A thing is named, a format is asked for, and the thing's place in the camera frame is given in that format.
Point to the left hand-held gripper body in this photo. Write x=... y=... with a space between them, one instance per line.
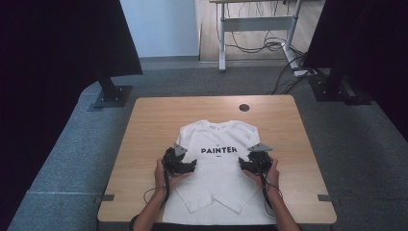
x=173 y=162

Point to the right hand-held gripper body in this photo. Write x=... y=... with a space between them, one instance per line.
x=261 y=159

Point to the white long-sleeved printed shirt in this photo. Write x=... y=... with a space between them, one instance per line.
x=218 y=179

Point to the person's right hand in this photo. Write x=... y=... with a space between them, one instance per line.
x=272 y=176

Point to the person's left hand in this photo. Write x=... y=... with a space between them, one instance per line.
x=160 y=179

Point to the black metal stand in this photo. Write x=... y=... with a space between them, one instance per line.
x=333 y=88
x=112 y=94

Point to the white power strip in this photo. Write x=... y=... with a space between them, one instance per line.
x=303 y=72

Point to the large black curtain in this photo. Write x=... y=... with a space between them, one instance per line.
x=48 y=64

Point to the grey table edge bracket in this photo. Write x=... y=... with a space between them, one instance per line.
x=324 y=197
x=107 y=197

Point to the white desk frame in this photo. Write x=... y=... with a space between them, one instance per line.
x=256 y=24

